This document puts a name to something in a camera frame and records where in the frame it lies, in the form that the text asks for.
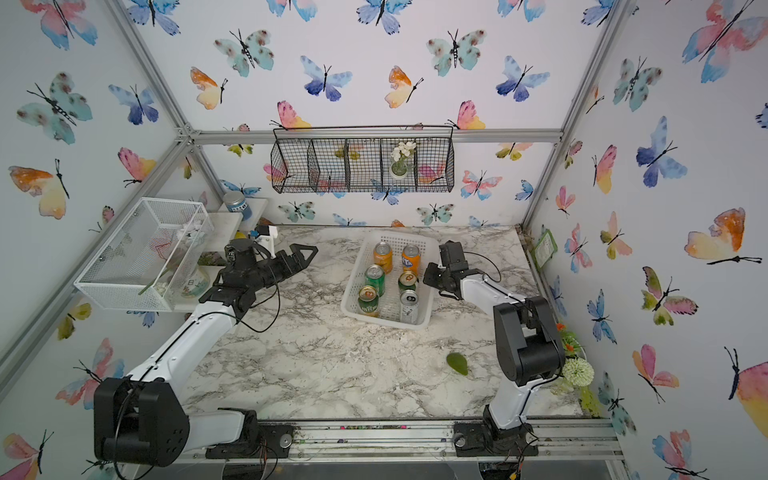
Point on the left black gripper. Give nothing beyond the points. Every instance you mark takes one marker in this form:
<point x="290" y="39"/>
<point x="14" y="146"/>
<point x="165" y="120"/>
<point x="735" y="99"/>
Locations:
<point x="296" y="259"/>

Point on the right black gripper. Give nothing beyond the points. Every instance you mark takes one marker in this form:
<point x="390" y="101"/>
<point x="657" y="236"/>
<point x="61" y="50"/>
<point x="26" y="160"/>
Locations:
<point x="431" y="267"/>

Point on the orange Fanta can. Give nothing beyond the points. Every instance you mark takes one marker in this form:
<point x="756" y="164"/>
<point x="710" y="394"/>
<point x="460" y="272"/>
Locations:
<point x="411" y="257"/>

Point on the green gold-top can white band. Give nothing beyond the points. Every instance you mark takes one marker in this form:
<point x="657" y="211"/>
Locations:
<point x="408" y="282"/>

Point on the white silver tall can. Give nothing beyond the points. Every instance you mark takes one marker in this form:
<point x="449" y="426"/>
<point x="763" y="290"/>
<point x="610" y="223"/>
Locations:
<point x="409" y="305"/>

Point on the orange yellow soda can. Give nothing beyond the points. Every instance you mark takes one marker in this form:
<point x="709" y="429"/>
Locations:
<point x="383" y="256"/>

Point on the green soda can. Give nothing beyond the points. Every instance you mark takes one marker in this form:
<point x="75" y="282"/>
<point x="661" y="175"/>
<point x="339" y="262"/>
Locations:
<point x="376" y="277"/>

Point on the white plastic perforated basket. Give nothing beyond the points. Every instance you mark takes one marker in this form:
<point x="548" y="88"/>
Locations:
<point x="390" y="304"/>

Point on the green gold-top beer can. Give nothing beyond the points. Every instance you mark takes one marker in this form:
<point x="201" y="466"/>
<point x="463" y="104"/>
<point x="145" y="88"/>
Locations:
<point x="368" y="301"/>

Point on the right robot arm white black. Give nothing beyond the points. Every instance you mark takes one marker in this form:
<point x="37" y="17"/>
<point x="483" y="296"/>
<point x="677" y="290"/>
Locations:
<point x="528" y="349"/>

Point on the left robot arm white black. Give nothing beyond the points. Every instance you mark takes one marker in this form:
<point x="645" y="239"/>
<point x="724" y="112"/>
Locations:
<point x="139" y="419"/>

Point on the white stepped shelf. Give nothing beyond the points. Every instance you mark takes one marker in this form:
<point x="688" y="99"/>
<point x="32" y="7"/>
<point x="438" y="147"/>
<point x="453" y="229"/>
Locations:
<point x="227" y="226"/>

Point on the blue lidded jar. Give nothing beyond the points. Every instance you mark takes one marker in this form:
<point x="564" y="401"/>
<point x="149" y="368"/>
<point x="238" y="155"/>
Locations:
<point x="235" y="202"/>

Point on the round patterned ceramic jar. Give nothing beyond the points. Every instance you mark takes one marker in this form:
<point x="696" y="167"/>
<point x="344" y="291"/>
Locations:
<point x="196" y="284"/>

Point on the green leaf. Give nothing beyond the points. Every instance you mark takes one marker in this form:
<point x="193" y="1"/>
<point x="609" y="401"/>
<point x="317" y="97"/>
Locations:
<point x="457" y="362"/>

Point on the white flowers in vase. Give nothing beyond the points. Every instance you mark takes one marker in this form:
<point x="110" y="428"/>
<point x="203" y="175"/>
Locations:
<point x="402" y="159"/>

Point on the flower pot with pompom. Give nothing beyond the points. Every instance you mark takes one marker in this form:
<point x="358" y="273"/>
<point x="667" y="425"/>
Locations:
<point x="577" y="375"/>

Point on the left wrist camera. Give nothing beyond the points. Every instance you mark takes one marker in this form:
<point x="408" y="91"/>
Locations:
<point x="265" y="235"/>

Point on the green framed wall tag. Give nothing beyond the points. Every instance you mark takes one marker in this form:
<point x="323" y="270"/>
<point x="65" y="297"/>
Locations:
<point x="545" y="248"/>

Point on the black wire wall basket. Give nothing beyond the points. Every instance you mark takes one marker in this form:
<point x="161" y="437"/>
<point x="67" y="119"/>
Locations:
<point x="356" y="159"/>

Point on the white mesh wall basket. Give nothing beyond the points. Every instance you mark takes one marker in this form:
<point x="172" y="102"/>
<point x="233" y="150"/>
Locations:
<point x="148" y="258"/>

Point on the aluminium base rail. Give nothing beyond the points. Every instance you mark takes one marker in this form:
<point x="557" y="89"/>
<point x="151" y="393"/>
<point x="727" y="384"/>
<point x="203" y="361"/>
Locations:
<point x="427" y="440"/>

